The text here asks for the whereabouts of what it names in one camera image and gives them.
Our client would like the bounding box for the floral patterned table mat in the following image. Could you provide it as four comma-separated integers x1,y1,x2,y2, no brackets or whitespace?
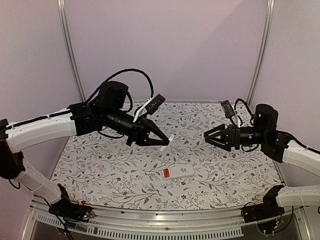
51,103,282,211

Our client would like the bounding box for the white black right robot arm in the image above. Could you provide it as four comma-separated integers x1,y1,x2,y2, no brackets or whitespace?
203,104,320,223

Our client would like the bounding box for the aluminium frame post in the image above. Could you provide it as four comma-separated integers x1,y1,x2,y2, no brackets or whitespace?
56,0,86,102
246,0,275,106

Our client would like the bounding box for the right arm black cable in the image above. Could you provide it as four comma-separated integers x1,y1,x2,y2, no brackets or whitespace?
233,97,256,126

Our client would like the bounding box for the red orange AA battery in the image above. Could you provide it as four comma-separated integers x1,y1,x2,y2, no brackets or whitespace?
163,168,170,174

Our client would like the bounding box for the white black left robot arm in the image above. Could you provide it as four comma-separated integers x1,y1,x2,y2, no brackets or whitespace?
0,81,170,222

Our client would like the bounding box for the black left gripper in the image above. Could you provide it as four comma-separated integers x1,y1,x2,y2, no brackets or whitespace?
103,107,171,147

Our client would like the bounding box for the front aluminium rail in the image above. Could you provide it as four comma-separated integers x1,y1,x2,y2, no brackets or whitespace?
21,196,320,240

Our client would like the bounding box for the white remote control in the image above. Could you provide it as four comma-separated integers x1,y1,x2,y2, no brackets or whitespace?
160,165,195,180

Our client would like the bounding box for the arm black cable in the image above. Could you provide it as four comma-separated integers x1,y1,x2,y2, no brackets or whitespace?
86,68,155,106
233,97,256,126

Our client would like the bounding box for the right aluminium frame post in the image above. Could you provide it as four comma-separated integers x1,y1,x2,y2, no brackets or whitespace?
246,0,275,106

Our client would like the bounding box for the white battery cover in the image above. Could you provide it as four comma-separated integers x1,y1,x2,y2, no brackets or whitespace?
159,134,175,152

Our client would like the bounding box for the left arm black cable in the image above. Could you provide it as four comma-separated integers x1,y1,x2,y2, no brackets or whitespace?
86,68,155,106

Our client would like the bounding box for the left aluminium frame post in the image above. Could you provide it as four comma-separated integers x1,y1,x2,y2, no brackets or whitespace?
56,0,86,102

